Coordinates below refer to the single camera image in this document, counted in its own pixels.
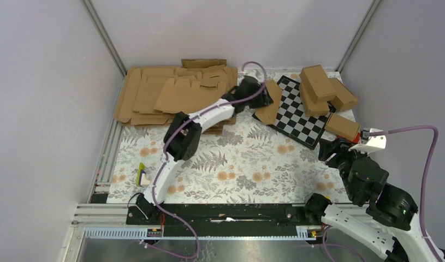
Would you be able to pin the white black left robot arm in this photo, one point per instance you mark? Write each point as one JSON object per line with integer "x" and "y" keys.
{"x": 182, "y": 138}

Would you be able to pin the black white chessboard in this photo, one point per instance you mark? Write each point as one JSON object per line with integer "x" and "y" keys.
{"x": 291, "y": 119}

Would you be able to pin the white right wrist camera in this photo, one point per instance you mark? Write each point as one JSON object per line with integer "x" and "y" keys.
{"x": 370, "y": 143}

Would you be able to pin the cardboard box on red block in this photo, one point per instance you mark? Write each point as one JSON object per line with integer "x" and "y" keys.
{"x": 342, "y": 127}

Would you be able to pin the aluminium frame rail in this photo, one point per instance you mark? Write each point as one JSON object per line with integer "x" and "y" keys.
{"x": 99, "y": 215}

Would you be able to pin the stack of flat cardboard sheets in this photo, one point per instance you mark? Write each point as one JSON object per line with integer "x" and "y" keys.
{"x": 152, "y": 95}

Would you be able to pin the floral patterned tablecloth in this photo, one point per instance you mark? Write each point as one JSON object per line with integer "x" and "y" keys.
{"x": 248, "y": 162}

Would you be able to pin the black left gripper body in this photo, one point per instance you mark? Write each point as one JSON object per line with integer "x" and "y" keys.
{"x": 259, "y": 98}

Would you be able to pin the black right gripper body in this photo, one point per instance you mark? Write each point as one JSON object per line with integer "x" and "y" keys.
{"x": 343, "y": 162}

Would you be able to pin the red flat block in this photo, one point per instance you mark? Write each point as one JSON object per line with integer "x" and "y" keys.
{"x": 357, "y": 138}

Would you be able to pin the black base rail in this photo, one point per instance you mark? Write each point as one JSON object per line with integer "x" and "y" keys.
{"x": 226, "y": 220}

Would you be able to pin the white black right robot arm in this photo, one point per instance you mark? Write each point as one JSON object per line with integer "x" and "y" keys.
{"x": 399, "y": 236}

